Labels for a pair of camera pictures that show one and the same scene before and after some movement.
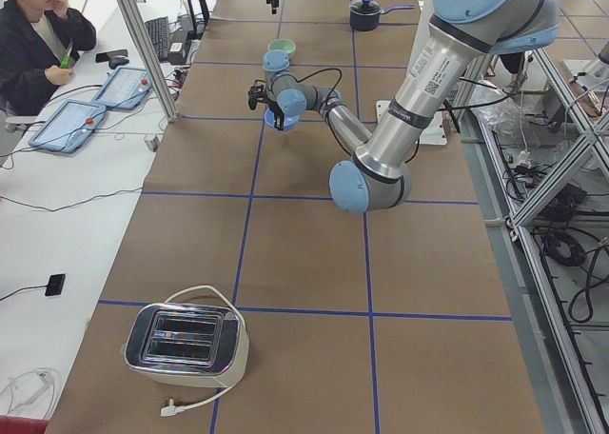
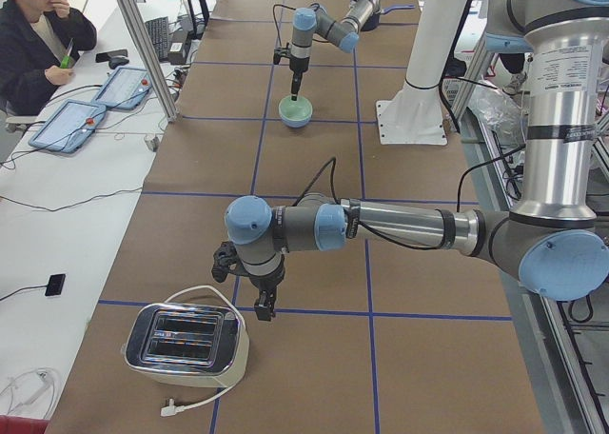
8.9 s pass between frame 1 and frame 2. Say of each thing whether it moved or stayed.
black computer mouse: stayed
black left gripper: moved
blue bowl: moved
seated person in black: stayed
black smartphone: stayed
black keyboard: stayed
